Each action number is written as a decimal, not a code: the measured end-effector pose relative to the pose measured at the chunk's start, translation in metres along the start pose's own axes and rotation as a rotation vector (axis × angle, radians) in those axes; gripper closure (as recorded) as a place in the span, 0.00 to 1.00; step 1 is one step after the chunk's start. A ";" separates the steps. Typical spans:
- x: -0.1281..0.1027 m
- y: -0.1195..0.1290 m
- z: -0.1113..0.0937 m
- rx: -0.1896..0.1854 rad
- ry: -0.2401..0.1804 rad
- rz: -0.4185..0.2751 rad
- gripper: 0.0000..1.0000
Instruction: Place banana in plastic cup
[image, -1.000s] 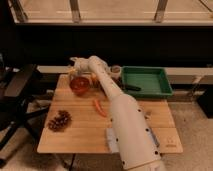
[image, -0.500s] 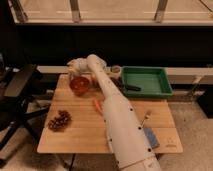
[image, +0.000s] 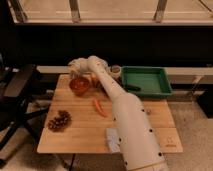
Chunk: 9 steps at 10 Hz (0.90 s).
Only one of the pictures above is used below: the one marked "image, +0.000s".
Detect green plastic tray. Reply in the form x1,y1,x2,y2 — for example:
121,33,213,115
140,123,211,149
121,66,172,98

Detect bunch of dark grapes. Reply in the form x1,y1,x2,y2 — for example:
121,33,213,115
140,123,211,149
47,110,71,132

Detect orange carrot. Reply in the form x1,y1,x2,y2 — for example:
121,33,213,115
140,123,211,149
93,99,108,117

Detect black handled spoon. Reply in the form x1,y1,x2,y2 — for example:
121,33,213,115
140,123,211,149
125,85,141,91

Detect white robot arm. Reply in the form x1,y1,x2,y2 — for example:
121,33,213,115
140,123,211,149
68,56,169,171

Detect small brown lidded jar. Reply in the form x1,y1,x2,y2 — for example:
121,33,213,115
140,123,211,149
110,65,121,79

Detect wooden folding table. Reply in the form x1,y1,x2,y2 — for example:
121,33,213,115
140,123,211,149
37,74,183,154

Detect grey folded cloth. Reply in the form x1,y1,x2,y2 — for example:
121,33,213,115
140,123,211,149
106,128,120,153

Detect black office chair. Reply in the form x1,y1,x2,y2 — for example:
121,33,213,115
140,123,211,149
0,54,48,151

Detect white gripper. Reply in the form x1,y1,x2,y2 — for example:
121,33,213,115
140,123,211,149
68,58,89,78

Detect peach apple fruit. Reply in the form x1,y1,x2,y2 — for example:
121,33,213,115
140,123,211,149
90,74,99,88

